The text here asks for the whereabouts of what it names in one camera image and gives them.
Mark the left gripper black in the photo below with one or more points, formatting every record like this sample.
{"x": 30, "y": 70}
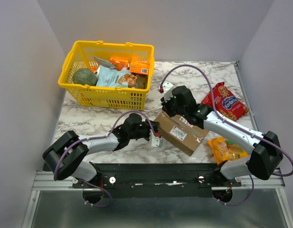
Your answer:
{"x": 147, "y": 125}

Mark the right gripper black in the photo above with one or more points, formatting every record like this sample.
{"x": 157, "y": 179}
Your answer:
{"x": 167, "y": 104}

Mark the brown cardboard express box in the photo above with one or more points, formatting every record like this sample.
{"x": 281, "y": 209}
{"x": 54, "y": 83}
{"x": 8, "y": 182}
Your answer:
{"x": 180, "y": 133}

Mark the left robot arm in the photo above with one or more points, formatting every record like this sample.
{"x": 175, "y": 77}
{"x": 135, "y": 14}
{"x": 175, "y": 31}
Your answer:
{"x": 65, "y": 156}

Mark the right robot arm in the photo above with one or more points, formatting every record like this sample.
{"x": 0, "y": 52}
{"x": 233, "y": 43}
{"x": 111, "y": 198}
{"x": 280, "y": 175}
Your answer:
{"x": 263, "y": 154}

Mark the orange box right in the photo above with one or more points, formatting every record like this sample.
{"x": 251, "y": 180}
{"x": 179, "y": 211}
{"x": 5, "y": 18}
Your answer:
{"x": 139, "y": 66}

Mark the orange box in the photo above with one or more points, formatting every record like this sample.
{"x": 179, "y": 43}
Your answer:
{"x": 139, "y": 66}
{"x": 119, "y": 62}

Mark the orange box left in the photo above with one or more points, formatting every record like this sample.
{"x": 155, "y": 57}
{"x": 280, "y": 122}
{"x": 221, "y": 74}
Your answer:
{"x": 119, "y": 62}

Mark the red candy bag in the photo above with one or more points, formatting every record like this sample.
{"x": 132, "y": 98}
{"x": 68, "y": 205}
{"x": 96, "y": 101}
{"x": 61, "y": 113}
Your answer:
{"x": 227, "y": 103}

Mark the light blue chips bag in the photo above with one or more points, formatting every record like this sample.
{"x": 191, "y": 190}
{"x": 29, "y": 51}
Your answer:
{"x": 114, "y": 78}

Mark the yellow orange snack bag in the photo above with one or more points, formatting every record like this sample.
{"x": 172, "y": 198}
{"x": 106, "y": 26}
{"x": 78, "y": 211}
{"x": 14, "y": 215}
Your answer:
{"x": 226, "y": 150}

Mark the grey foil packet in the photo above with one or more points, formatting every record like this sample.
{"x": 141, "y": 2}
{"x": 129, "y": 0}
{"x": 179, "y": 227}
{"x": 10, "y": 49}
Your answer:
{"x": 105, "y": 63}

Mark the green melon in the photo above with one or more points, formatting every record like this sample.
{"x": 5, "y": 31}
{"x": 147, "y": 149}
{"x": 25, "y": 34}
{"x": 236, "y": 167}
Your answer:
{"x": 85, "y": 76}

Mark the yellow plastic shopping basket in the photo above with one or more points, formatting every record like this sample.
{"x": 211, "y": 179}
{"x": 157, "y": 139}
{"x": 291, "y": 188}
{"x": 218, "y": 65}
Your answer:
{"x": 82, "y": 56}

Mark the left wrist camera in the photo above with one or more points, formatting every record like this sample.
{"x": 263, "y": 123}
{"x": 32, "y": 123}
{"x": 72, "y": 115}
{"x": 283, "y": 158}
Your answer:
{"x": 156, "y": 140}

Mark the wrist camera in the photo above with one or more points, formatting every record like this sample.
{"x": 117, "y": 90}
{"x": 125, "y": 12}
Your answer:
{"x": 156, "y": 140}
{"x": 166, "y": 90}

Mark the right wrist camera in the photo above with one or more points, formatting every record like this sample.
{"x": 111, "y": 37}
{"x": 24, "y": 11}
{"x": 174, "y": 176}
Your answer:
{"x": 166, "y": 90}

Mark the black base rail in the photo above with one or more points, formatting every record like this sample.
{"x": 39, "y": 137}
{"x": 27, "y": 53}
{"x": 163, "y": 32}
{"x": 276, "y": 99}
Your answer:
{"x": 156, "y": 180}

